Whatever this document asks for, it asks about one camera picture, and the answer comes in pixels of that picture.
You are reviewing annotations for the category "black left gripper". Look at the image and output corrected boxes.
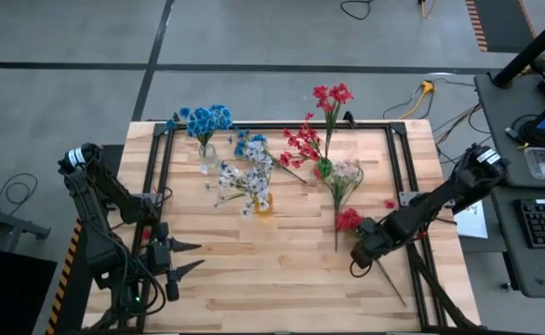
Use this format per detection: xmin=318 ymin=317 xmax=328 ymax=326
xmin=147 ymin=221 xmax=206 ymax=283

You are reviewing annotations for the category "red artificial flower bunch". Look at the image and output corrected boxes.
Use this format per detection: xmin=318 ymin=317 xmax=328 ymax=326
xmin=312 ymin=82 xmax=356 ymax=164
xmin=278 ymin=112 xmax=324 ymax=181
xmin=334 ymin=207 xmax=408 ymax=308

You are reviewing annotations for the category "white artificial flower bunch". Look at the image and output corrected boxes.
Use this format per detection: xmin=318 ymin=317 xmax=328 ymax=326
xmin=204 ymin=162 xmax=276 ymax=221
xmin=322 ymin=159 xmax=366 ymax=253
xmin=242 ymin=139 xmax=276 ymax=206

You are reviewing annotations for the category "green glass vase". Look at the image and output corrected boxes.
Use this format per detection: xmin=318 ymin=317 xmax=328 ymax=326
xmin=315 ymin=157 xmax=334 ymax=180

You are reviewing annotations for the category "yellow glass vase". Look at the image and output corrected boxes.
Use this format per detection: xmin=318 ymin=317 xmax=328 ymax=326
xmin=253 ymin=193 xmax=274 ymax=217

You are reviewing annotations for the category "clear glass vase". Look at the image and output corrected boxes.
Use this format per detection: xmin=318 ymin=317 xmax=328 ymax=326
xmin=197 ymin=142 xmax=219 ymax=168

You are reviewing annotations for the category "white paper sheet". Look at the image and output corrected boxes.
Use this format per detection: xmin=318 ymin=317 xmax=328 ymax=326
xmin=452 ymin=199 xmax=489 ymax=240

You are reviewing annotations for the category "hazard striped edge tape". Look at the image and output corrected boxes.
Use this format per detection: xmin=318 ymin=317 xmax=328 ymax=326
xmin=44 ymin=218 xmax=84 ymax=335

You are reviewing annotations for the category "grey side desk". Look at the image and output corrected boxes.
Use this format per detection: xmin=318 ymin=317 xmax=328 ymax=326
xmin=473 ymin=69 xmax=545 ymax=188
xmin=489 ymin=185 xmax=545 ymax=300

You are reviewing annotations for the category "black floor box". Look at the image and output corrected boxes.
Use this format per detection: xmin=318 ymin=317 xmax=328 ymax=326
xmin=0 ymin=245 xmax=59 ymax=335

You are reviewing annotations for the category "grey stand leg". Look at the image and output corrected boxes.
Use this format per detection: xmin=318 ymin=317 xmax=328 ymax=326
xmin=0 ymin=187 xmax=51 ymax=250

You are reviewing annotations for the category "black vertical pole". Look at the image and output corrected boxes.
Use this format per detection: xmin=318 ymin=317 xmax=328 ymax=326
xmin=492 ymin=5 xmax=545 ymax=89

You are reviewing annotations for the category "hazard striped floor mat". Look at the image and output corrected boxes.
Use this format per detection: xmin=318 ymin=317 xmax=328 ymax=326
xmin=464 ymin=0 xmax=539 ymax=54

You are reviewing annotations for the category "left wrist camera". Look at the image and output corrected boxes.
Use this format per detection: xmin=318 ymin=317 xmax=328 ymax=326
xmin=164 ymin=277 xmax=181 ymax=303

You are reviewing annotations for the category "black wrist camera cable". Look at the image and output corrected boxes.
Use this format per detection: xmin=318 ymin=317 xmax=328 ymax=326
xmin=348 ymin=259 xmax=375 ymax=280

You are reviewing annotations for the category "black aluminium table frame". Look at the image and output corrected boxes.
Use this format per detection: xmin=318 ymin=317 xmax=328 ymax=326
xmin=86 ymin=119 xmax=483 ymax=334

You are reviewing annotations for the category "black floor cable loop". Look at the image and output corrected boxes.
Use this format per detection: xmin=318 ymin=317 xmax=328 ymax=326
xmin=0 ymin=172 xmax=39 ymax=217
xmin=339 ymin=0 xmax=375 ymax=21

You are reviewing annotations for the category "yellow plug cable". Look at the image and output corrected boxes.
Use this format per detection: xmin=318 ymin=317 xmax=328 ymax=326
xmin=398 ymin=79 xmax=436 ymax=121

